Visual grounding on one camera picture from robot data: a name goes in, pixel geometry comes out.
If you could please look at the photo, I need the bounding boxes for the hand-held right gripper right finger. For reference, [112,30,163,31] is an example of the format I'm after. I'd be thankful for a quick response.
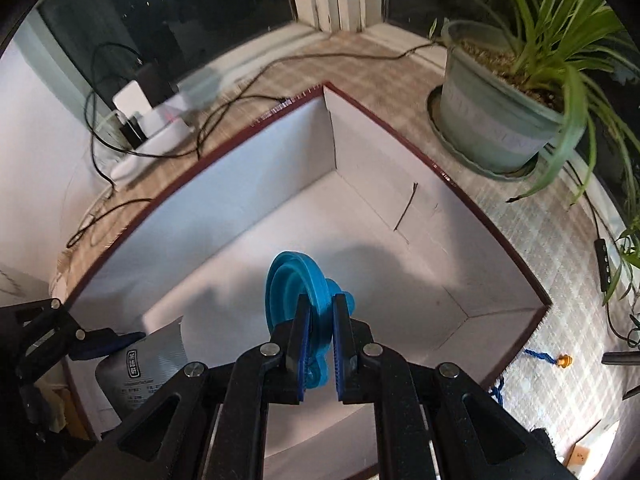
[331,294,581,480]

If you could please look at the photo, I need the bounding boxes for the thin black cable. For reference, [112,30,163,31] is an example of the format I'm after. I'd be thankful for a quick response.
[66,199,153,248]

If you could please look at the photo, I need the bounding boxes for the black inline controller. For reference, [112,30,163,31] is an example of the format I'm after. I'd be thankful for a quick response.
[594,239,612,293]

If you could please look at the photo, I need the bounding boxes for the red cardboard box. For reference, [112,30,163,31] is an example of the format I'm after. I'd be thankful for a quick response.
[59,81,553,480]

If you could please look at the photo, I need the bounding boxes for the black cable with inline controller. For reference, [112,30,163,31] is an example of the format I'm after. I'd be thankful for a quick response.
[547,145,640,350]

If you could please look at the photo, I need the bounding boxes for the silver foil pouch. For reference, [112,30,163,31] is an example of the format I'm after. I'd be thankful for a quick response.
[94,317,190,428]

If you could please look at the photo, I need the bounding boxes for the blue corded orange earplugs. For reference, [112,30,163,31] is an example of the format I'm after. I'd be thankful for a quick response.
[487,347,573,408]

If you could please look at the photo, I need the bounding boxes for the dark square box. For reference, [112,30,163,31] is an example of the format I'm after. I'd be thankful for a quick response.
[135,62,177,102]

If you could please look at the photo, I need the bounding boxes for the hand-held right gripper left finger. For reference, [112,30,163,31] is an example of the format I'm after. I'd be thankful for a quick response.
[60,294,313,480]

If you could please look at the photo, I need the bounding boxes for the looped black cable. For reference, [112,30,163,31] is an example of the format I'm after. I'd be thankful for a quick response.
[82,42,151,192]

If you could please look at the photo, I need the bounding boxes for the white power strip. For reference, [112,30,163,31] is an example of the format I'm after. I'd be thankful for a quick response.
[109,105,197,186]

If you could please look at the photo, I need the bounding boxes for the white charger block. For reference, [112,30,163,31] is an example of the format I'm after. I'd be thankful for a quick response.
[112,80,152,117]

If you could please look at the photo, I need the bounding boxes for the long black cable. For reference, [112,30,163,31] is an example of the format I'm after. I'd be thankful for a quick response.
[197,42,448,147]

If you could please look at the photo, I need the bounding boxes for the grey-green plastic plant pot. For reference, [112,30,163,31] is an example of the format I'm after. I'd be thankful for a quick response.
[442,20,576,173]

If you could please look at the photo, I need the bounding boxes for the grey-green pot saucer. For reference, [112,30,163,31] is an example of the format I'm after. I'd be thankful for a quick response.
[426,85,541,181]

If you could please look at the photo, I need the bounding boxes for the green spider plant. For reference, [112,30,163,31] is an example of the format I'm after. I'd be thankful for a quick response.
[415,0,640,351]

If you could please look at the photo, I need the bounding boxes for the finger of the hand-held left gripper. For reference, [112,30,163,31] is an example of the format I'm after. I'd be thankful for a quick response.
[0,297,147,362]
[15,355,68,431]

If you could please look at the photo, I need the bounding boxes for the plaid beige table mat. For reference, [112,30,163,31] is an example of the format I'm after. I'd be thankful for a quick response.
[50,20,631,480]

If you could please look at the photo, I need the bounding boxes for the black plug adapter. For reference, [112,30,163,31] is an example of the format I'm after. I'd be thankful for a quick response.
[119,115,147,147]

